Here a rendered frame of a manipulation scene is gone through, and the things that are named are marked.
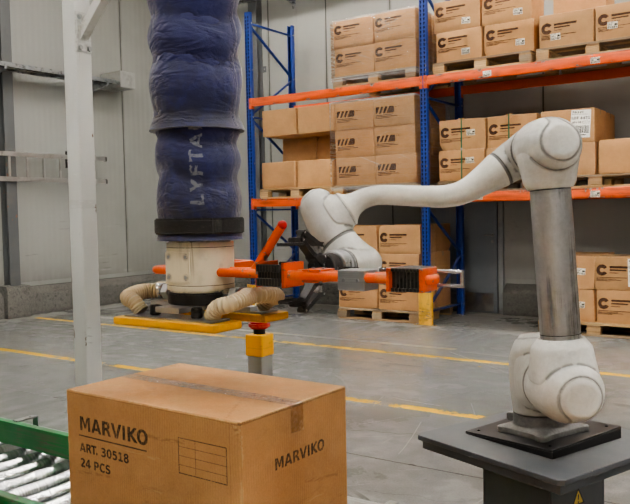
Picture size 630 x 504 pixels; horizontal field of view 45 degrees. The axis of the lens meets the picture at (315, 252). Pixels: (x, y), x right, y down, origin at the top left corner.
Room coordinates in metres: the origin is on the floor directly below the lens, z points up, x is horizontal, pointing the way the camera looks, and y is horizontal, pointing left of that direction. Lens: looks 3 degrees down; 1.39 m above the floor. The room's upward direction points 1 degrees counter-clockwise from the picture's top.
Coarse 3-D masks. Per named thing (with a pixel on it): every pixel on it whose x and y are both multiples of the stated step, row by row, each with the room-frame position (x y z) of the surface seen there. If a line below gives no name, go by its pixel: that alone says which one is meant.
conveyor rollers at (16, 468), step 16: (0, 448) 2.79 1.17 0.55; (16, 448) 2.83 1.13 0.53; (0, 464) 2.60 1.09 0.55; (16, 464) 2.63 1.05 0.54; (32, 464) 2.59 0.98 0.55; (48, 464) 2.63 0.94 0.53; (64, 464) 2.59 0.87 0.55; (0, 480) 2.48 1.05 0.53; (16, 480) 2.44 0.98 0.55; (32, 480) 2.48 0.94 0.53; (48, 480) 2.43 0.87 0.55; (64, 480) 2.47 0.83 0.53; (32, 496) 2.29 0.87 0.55; (48, 496) 2.32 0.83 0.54; (64, 496) 2.28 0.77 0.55
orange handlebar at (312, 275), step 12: (240, 264) 2.14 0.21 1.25; (252, 264) 2.18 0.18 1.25; (228, 276) 1.87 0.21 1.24; (240, 276) 1.85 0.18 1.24; (252, 276) 1.82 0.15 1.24; (288, 276) 1.76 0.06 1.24; (300, 276) 1.74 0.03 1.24; (312, 276) 1.73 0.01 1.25; (324, 276) 1.71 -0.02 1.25; (336, 276) 1.69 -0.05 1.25; (372, 276) 1.64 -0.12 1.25; (384, 276) 1.62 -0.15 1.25; (432, 276) 1.58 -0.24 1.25
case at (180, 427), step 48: (96, 384) 2.00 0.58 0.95; (144, 384) 1.99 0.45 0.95; (192, 384) 1.98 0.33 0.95; (240, 384) 1.97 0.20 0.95; (288, 384) 1.96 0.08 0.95; (96, 432) 1.89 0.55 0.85; (144, 432) 1.78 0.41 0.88; (192, 432) 1.69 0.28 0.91; (240, 432) 1.61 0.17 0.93; (288, 432) 1.74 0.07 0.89; (336, 432) 1.89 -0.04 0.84; (96, 480) 1.89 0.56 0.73; (144, 480) 1.79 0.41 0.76; (192, 480) 1.69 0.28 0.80; (240, 480) 1.61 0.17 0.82; (288, 480) 1.73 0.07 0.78; (336, 480) 1.89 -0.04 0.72
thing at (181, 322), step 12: (144, 312) 1.96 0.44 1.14; (156, 312) 1.90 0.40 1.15; (192, 312) 1.83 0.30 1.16; (120, 324) 1.92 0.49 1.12; (132, 324) 1.89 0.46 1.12; (144, 324) 1.87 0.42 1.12; (156, 324) 1.84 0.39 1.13; (168, 324) 1.82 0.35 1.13; (180, 324) 1.80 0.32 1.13; (192, 324) 1.78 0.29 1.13; (204, 324) 1.76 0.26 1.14; (216, 324) 1.76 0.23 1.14; (228, 324) 1.78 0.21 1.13; (240, 324) 1.82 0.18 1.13
